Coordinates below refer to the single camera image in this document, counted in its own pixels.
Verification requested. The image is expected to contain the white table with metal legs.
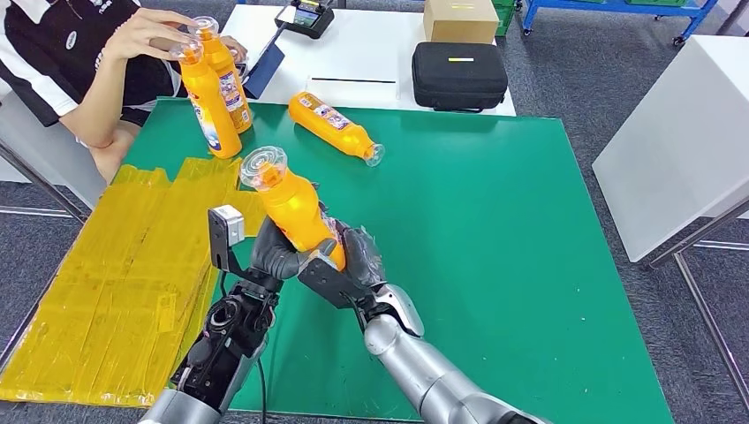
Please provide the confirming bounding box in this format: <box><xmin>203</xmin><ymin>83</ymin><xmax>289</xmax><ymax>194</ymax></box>
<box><xmin>0</xmin><ymin>87</ymin><xmax>110</xmax><ymax>223</ymax></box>
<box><xmin>592</xmin><ymin>34</ymin><xmax>749</xmax><ymax>411</ymax></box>

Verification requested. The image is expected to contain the person's right hand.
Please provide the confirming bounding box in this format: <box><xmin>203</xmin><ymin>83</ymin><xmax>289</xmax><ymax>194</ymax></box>
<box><xmin>102</xmin><ymin>7</ymin><xmax>200</xmax><ymax>63</ymax></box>

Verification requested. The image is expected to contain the black pen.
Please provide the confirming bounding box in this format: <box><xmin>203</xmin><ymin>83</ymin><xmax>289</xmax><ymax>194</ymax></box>
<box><xmin>311</xmin><ymin>76</ymin><xmax>397</xmax><ymax>84</ymax></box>

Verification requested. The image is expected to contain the black zip carrying case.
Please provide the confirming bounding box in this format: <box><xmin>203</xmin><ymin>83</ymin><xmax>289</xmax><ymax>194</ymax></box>
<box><xmin>411</xmin><ymin>41</ymin><xmax>509</xmax><ymax>113</ymax></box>

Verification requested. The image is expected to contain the person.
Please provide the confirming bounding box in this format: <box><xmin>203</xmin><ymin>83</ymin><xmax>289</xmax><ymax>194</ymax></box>
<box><xmin>0</xmin><ymin>0</ymin><xmax>248</xmax><ymax>184</ymax></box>

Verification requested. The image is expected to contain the blue wheeled metal rack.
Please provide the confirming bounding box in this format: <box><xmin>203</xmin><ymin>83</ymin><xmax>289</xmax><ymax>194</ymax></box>
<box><xmin>518</xmin><ymin>0</ymin><xmax>722</xmax><ymax>48</ymax></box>

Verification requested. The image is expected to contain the yellow taped cardboard mat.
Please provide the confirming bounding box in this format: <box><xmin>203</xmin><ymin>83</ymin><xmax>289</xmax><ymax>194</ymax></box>
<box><xmin>0</xmin><ymin>156</ymin><xmax>268</xmax><ymax>408</ymax></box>

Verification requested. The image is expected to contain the black remote controller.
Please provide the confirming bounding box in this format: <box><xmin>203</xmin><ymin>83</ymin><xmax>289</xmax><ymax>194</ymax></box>
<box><xmin>274</xmin><ymin>0</ymin><xmax>336</xmax><ymax>40</ymax></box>

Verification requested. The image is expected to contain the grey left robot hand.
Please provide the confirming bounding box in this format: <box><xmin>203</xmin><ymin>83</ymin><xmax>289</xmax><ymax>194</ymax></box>
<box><xmin>250</xmin><ymin>182</ymin><xmax>339</xmax><ymax>282</ymax></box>

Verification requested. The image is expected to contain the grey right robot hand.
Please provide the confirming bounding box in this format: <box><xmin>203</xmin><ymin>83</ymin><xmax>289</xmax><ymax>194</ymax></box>
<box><xmin>318</xmin><ymin>201</ymin><xmax>388</xmax><ymax>291</ymax></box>

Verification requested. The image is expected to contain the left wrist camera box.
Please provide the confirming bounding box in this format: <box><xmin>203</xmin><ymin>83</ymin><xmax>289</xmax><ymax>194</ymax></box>
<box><xmin>208</xmin><ymin>204</ymin><xmax>247</xmax><ymax>273</ymax></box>

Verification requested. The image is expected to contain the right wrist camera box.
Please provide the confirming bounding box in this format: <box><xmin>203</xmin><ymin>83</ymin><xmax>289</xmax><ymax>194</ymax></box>
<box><xmin>297</xmin><ymin>254</ymin><xmax>375</xmax><ymax>310</ymax></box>

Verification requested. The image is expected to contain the orange detergent bottle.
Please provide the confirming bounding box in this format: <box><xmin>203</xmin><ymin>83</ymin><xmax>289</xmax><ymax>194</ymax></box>
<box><xmin>288</xmin><ymin>91</ymin><xmax>386</xmax><ymax>169</ymax></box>
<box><xmin>239</xmin><ymin>145</ymin><xmax>347</xmax><ymax>272</ymax></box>
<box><xmin>170</xmin><ymin>39</ymin><xmax>243</xmax><ymax>160</ymax></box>
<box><xmin>186</xmin><ymin>16</ymin><xmax>253</xmax><ymax>134</ymax></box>

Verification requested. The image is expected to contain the person's left hand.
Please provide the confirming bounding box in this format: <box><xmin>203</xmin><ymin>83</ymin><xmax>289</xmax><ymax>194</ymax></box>
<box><xmin>221</xmin><ymin>35</ymin><xmax>249</xmax><ymax>63</ymax></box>

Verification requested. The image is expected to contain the blue tablet cover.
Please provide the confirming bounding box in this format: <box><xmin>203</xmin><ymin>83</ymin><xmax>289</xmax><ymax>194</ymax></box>
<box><xmin>242</xmin><ymin>26</ymin><xmax>286</xmax><ymax>100</ymax></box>

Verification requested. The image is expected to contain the brown cardboard box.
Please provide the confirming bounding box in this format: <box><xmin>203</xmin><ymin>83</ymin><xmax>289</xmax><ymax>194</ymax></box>
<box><xmin>422</xmin><ymin>0</ymin><xmax>500</xmax><ymax>44</ymax></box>

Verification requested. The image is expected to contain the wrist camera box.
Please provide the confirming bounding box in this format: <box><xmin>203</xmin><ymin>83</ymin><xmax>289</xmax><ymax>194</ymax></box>
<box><xmin>208</xmin><ymin>204</ymin><xmax>247</xmax><ymax>273</ymax></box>
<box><xmin>297</xmin><ymin>254</ymin><xmax>375</xmax><ymax>310</ymax></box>

